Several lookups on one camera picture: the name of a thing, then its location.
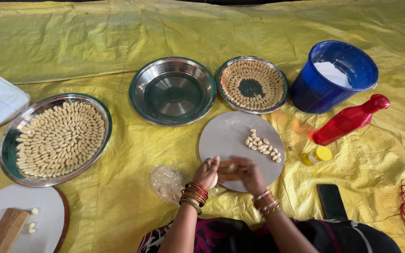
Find red plastic bottle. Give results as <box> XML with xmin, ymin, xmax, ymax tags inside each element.
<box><xmin>311</xmin><ymin>94</ymin><xmax>391</xmax><ymax>146</ymax></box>

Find yellow tarp sheet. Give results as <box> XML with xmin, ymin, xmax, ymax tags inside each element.
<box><xmin>0</xmin><ymin>0</ymin><xmax>405</xmax><ymax>253</ymax></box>

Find person's patterned dark garment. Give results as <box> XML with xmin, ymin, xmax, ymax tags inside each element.
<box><xmin>137</xmin><ymin>217</ymin><xmax>402</xmax><ymax>253</ymax></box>

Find ring of ridged dough shells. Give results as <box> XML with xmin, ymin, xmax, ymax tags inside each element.
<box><xmin>220</xmin><ymin>59</ymin><xmax>285</xmax><ymax>112</ymax></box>

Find long wooden ridged board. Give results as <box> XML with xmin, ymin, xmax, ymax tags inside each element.
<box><xmin>0</xmin><ymin>208</ymin><xmax>31</xmax><ymax>253</ymax></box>

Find clear plastic bag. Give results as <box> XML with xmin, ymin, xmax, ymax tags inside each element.
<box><xmin>149</xmin><ymin>164</ymin><xmax>189</xmax><ymax>206</ymax></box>

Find large steel plate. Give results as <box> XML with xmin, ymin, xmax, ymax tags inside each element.
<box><xmin>0</xmin><ymin>93</ymin><xmax>113</xmax><ymax>188</ymax></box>

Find blue plastic bucket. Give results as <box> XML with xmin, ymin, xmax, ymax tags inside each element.
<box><xmin>290</xmin><ymin>40</ymin><xmax>379</xmax><ymax>114</ymax></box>

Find cluster of ridged dough shells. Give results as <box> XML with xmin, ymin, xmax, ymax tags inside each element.
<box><xmin>244</xmin><ymin>128</ymin><xmax>282</xmax><ymax>164</ymax></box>

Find small steel plate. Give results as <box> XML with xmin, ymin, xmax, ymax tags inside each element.
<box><xmin>216</xmin><ymin>56</ymin><xmax>289</xmax><ymax>115</ymax></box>

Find round grey rolling board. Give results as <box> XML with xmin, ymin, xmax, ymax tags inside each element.
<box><xmin>198</xmin><ymin>111</ymin><xmax>285</xmax><ymax>193</ymax></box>

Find person's right hand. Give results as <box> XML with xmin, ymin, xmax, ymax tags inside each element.
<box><xmin>228</xmin><ymin>155</ymin><xmax>268</xmax><ymax>197</ymax></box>

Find empty steel plate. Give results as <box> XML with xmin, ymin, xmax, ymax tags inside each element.
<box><xmin>129</xmin><ymin>57</ymin><xmax>217</xmax><ymax>127</ymax></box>

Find black phone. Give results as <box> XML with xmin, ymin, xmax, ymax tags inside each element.
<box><xmin>316</xmin><ymin>183</ymin><xmax>349</xmax><ymax>221</ymax></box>

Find small wooden ridged board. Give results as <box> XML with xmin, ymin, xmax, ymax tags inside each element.
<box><xmin>217</xmin><ymin>160</ymin><xmax>242</xmax><ymax>182</ymax></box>

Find white flour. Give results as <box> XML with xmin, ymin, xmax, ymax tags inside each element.
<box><xmin>313</xmin><ymin>61</ymin><xmax>353</xmax><ymax>89</ymax></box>

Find red and green wrist bangles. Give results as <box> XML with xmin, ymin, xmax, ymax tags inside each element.
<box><xmin>179</xmin><ymin>181</ymin><xmax>209</xmax><ymax>216</ymax></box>

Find gold and white wrist bangles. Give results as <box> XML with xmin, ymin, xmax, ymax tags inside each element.
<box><xmin>252</xmin><ymin>189</ymin><xmax>281</xmax><ymax>216</ymax></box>

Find spread of ridged dough shells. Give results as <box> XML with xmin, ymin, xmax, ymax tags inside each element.
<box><xmin>15</xmin><ymin>101</ymin><xmax>106</xmax><ymax>179</ymax></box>

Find small yellow-capped jar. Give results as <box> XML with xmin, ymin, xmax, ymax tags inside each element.
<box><xmin>301</xmin><ymin>146</ymin><xmax>332</xmax><ymax>166</ymax></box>

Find person's left hand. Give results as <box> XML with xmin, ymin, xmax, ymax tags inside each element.
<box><xmin>192</xmin><ymin>155</ymin><xmax>221</xmax><ymax>190</ymax></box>

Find round white rolling board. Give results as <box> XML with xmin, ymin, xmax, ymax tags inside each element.
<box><xmin>0</xmin><ymin>184</ymin><xmax>70</xmax><ymax>253</ymax></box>

